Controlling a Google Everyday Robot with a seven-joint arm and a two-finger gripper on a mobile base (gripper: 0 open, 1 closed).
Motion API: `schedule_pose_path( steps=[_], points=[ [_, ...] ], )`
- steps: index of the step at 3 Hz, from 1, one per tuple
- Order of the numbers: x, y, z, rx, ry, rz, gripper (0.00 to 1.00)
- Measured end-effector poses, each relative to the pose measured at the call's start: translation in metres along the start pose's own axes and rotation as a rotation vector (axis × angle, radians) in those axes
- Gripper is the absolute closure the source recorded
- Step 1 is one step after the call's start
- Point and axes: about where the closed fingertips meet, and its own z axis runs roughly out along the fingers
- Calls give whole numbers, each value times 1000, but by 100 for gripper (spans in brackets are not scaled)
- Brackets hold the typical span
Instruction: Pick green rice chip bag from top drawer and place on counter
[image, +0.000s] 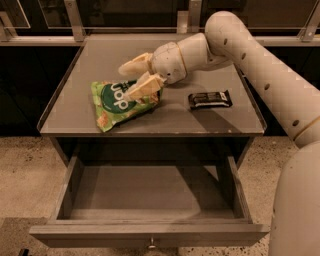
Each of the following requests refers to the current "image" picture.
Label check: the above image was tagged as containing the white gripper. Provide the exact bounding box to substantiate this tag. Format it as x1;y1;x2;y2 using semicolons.
118;42;187;101

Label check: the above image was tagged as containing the green rice chip bag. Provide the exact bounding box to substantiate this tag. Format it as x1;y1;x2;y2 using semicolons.
91;80;162;132

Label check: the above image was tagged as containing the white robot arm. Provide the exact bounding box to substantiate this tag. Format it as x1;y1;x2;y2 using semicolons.
118;11;320;256

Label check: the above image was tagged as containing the grey cabinet counter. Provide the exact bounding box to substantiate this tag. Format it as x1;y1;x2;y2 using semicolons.
36;32;268;168

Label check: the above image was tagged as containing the grey open drawer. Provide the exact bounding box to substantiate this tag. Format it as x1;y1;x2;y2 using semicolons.
29;139;270;249

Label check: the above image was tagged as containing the metal drawer knob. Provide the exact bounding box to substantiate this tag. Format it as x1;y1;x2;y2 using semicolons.
147;237;156;250

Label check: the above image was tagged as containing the black snack bar wrapper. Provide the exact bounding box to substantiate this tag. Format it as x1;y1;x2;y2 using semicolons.
188;90;233;109

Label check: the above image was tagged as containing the metal railing frame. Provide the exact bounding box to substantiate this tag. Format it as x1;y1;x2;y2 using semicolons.
0;0;320;47

